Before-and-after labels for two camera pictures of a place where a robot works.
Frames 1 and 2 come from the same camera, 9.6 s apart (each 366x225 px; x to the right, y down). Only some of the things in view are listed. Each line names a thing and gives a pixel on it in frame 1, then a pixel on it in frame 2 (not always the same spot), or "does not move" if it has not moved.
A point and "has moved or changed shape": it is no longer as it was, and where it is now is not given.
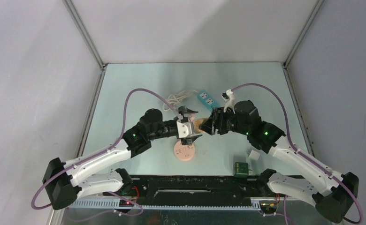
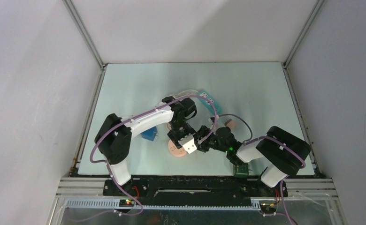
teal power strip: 209,101 does not move
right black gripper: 216,121 -> 203,131
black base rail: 196,190 does not move
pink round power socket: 183,152 has moved or changed shape
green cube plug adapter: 241,169 does not move
